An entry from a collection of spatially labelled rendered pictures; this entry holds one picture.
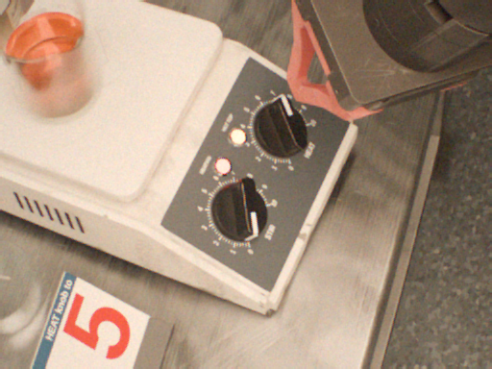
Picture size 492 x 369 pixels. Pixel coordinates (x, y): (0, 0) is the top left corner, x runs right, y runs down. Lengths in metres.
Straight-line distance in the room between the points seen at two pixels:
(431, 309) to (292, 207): 0.84
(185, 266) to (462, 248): 0.91
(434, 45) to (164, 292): 0.26
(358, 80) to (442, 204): 1.05
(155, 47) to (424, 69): 0.19
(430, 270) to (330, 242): 0.82
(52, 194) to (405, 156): 0.22
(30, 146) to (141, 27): 0.10
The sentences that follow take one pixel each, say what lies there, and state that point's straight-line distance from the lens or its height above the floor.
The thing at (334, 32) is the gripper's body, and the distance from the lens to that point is 0.56.
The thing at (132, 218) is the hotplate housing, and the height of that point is 0.82.
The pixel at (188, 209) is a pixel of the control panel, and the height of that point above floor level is 0.81.
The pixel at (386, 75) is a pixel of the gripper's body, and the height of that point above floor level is 0.94.
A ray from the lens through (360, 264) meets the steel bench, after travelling 0.73.
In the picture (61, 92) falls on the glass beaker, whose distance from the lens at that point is 0.66.
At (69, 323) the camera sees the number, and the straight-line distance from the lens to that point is 0.70.
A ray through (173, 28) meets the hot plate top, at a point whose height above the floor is 0.84.
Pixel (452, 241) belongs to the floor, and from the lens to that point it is 1.57.
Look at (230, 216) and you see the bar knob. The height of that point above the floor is 0.80.
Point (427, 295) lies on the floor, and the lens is 1.54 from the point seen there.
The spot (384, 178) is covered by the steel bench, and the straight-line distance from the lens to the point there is 0.76.
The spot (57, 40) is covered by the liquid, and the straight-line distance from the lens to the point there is 0.67.
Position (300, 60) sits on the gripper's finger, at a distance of 0.63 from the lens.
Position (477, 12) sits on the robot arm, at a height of 1.00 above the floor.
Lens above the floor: 1.42
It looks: 64 degrees down
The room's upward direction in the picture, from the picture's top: 7 degrees counter-clockwise
